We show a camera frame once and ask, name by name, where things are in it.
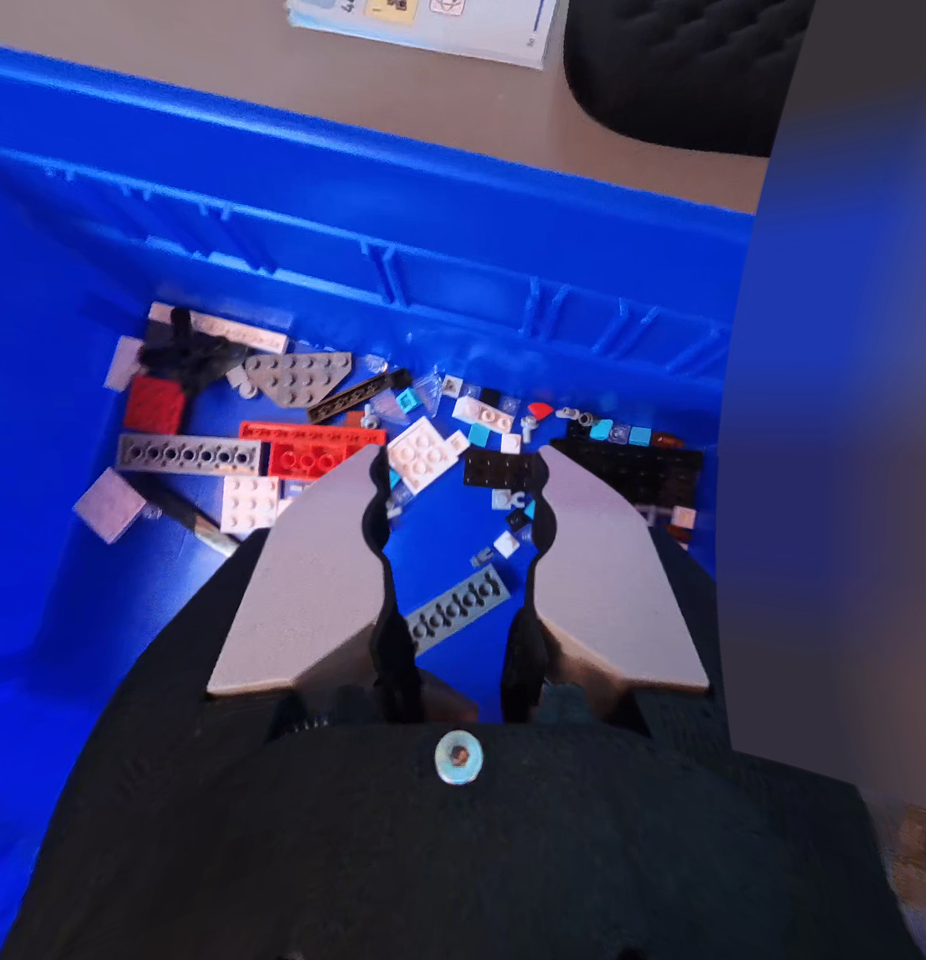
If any open lego instruction booklet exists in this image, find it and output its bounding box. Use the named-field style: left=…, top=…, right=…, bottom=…
left=286, top=0, right=560, bottom=72

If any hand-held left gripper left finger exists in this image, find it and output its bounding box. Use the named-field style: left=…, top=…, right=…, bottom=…
left=205, top=444, right=426, bottom=725

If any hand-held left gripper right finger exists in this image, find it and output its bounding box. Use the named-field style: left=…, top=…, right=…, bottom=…
left=500, top=444, right=711, bottom=725

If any large blue plastic bin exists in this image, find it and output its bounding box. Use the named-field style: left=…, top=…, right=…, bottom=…
left=0, top=41, right=756, bottom=960

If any black quilted wrist pad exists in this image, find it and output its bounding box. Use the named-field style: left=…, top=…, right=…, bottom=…
left=564, top=0, right=816, bottom=159

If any pile of lego pieces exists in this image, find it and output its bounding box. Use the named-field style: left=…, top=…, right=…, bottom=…
left=73, top=300, right=705, bottom=661

